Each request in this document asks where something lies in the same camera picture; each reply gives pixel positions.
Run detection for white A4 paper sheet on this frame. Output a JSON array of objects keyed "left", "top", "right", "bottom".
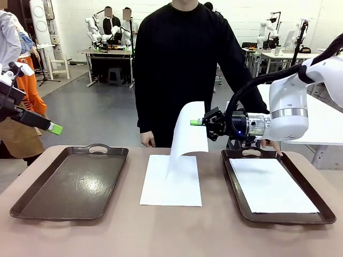
[
  {"left": 139, "top": 154, "right": 203, "bottom": 207},
  {"left": 229, "top": 157, "right": 321, "bottom": 215},
  {"left": 165, "top": 101, "right": 210, "bottom": 180}
]

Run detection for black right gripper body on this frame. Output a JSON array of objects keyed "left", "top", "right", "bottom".
[{"left": 227, "top": 110, "right": 249, "bottom": 140}]

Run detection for person's right forearm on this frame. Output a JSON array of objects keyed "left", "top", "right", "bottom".
[{"left": 136, "top": 88, "right": 158, "bottom": 134}]

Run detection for person's right hand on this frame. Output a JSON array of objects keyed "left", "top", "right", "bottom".
[{"left": 140, "top": 130, "right": 156, "bottom": 148}]

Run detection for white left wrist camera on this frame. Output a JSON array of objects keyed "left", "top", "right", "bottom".
[{"left": 0, "top": 61, "right": 35, "bottom": 85}]

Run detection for brown plastic tray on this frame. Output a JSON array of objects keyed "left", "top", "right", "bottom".
[
  {"left": 221, "top": 148, "right": 337, "bottom": 225},
  {"left": 9, "top": 143, "right": 129, "bottom": 222}
]

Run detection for person's left hand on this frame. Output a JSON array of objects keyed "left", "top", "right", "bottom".
[{"left": 260, "top": 138, "right": 284, "bottom": 157}]

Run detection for bystander in pale jacket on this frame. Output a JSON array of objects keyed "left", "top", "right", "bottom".
[{"left": 0, "top": 9, "right": 46, "bottom": 167}]

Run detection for white tall air conditioner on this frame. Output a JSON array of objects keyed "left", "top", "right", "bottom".
[{"left": 28, "top": 0, "right": 52, "bottom": 46}]

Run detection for background work table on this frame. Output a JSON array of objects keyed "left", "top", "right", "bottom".
[{"left": 81, "top": 47, "right": 135, "bottom": 89}]

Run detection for gray plastic stool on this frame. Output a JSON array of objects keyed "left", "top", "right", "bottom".
[{"left": 107, "top": 66, "right": 124, "bottom": 87}]

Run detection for black tripod stand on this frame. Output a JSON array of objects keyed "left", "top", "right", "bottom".
[{"left": 290, "top": 20, "right": 309, "bottom": 67}]

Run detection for person's black sweater torso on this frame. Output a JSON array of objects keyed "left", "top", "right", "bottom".
[{"left": 133, "top": 0, "right": 270, "bottom": 148}]

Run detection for black corrugated cable hose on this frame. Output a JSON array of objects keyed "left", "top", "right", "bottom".
[{"left": 224, "top": 65, "right": 308, "bottom": 141}]

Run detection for background person in black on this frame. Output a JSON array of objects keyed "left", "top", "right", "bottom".
[{"left": 102, "top": 5, "right": 122, "bottom": 46}]

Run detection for background person in white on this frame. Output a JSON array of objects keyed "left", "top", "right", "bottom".
[{"left": 121, "top": 6, "right": 139, "bottom": 51}]

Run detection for person's left forearm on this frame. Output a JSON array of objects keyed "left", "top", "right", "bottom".
[{"left": 238, "top": 80, "right": 270, "bottom": 116}]

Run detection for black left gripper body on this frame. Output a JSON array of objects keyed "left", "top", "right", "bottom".
[{"left": 0, "top": 79, "right": 27, "bottom": 123}]

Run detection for bystander in orange trousers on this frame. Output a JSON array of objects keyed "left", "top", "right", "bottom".
[{"left": 14, "top": 16, "right": 48, "bottom": 116}]

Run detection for white background table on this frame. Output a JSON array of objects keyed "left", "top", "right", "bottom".
[{"left": 242, "top": 47, "right": 322, "bottom": 78}]

